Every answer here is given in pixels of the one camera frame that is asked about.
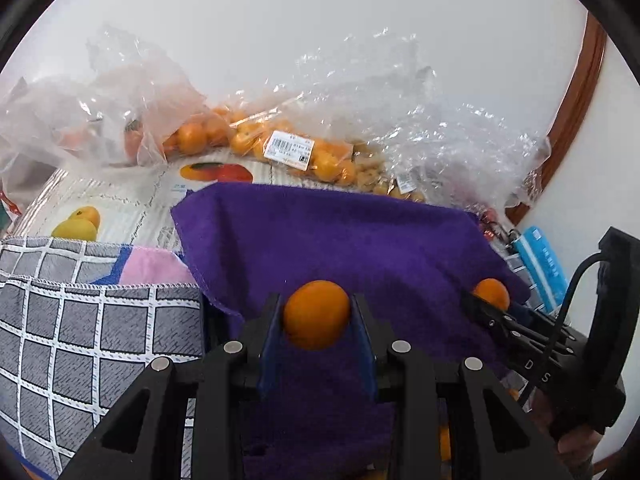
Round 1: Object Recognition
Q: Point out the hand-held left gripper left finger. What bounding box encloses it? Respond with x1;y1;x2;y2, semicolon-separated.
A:
57;294;283;480

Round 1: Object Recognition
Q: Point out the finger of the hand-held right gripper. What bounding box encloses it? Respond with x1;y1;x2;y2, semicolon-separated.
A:
460;289;582;362

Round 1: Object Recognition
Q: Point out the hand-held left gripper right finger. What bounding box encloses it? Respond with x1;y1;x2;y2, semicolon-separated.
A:
350;291;573;480

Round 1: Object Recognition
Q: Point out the purple towel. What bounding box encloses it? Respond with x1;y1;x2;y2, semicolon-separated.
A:
171;182;531;480

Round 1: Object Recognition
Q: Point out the person's right hand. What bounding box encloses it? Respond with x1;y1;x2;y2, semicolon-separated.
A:
532;394;604;480

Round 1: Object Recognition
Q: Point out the blue tissue box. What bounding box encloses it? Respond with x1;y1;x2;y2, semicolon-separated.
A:
517;226;571;311

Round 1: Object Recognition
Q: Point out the heap of red cherry tomatoes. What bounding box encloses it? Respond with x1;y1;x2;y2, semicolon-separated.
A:
479;209;504;244

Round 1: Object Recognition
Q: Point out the heap of brown longans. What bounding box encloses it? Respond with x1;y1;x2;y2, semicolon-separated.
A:
350;142;426;204

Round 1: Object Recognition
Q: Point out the grey checked blanket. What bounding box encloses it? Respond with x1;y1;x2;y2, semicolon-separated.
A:
0;236;563;480

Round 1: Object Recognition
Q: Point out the heap of bagged mandarins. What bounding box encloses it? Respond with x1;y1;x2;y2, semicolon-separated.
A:
57;107;233;163
229;115;357;186

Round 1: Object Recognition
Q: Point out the white fruit-print mat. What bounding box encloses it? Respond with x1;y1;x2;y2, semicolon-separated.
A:
15;157;401;256

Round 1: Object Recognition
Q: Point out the clear crinkled plastic bag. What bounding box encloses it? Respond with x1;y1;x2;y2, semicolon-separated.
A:
350;100;552;211

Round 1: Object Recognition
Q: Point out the clear labelled plastic bag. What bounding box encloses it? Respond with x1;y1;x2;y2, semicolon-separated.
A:
215;27;438;188

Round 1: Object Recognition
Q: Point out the pinkish translucent plastic bag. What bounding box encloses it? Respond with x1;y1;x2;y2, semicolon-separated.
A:
0;24;236;168

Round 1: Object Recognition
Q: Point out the black cable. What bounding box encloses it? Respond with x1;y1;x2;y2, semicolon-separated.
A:
517;252;608;408

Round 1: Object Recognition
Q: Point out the brown wooden door frame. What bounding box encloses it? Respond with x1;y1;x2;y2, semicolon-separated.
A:
505;10;608;226

